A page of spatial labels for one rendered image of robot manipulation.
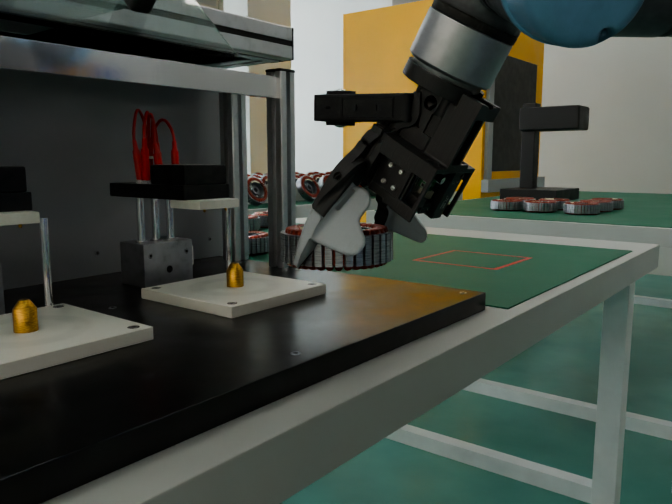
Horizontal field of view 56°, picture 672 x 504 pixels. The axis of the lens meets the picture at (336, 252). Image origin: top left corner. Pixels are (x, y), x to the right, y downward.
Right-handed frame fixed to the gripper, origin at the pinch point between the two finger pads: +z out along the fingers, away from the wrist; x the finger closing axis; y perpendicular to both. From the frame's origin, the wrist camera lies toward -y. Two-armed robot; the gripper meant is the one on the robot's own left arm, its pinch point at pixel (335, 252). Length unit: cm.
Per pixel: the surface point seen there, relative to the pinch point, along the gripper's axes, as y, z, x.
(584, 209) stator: -16, 17, 158
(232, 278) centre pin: -10.2, 10.9, -0.8
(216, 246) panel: -32.0, 24.2, 19.4
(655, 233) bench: 8, 7, 133
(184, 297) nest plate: -9.9, 12.0, -7.4
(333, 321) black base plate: 4.4, 5.0, -2.0
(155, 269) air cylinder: -21.0, 17.3, -2.1
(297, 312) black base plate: -0.1, 7.6, -1.4
